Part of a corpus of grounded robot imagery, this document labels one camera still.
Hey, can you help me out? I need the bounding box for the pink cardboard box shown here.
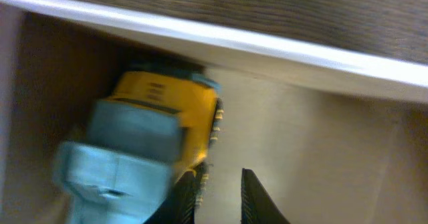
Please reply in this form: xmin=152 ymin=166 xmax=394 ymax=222
xmin=1 ymin=0 xmax=427 ymax=223

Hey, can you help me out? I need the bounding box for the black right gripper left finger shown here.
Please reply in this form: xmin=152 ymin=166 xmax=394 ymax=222
xmin=144 ymin=171 xmax=196 ymax=224

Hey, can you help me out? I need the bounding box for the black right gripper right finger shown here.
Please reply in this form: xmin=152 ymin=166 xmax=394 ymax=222
xmin=241 ymin=169 xmax=290 ymax=224

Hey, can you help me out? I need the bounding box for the yellow grey toy truck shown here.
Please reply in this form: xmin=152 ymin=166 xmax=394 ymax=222
xmin=53 ymin=63 xmax=223 ymax=223

